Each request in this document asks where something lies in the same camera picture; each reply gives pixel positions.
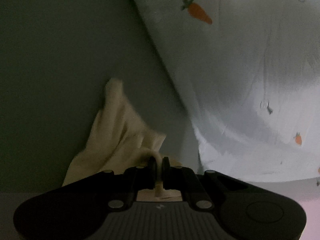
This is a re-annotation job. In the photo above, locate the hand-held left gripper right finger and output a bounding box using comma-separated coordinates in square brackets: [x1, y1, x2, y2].
[163, 157, 253, 209]

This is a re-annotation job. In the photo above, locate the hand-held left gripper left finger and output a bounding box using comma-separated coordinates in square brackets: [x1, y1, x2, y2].
[62, 157, 157, 209]

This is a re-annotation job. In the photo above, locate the cream knit sweater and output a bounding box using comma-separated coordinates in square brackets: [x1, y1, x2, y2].
[61, 77, 185, 202]

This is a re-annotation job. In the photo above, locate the carrot print quilt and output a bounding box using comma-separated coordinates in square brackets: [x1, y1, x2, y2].
[125, 0, 320, 183]

